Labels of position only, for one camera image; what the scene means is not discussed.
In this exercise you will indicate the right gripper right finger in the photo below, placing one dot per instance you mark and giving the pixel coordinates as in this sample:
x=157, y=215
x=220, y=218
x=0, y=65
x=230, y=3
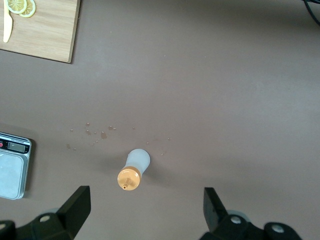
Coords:
x=217, y=220

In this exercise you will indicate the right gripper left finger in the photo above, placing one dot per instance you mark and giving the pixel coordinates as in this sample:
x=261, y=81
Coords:
x=72, y=215

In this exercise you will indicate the clear squeeze bottle orange cap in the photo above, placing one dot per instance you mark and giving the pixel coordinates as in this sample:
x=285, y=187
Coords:
x=130, y=178

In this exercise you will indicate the silver digital kitchen scale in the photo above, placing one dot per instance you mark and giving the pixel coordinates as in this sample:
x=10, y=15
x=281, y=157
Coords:
x=11, y=175

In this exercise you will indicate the brown table cover sheet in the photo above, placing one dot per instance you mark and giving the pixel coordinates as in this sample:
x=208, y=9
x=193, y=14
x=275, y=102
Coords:
x=175, y=75

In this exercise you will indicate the wooden cutting board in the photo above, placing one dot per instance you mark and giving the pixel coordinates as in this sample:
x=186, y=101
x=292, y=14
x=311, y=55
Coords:
x=45, y=32

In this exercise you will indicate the yellow plastic knife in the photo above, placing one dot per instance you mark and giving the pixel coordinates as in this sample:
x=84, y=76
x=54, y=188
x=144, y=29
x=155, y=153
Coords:
x=7, y=25

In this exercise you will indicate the lemon slice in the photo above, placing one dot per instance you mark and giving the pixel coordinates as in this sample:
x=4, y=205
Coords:
x=17, y=5
x=30, y=11

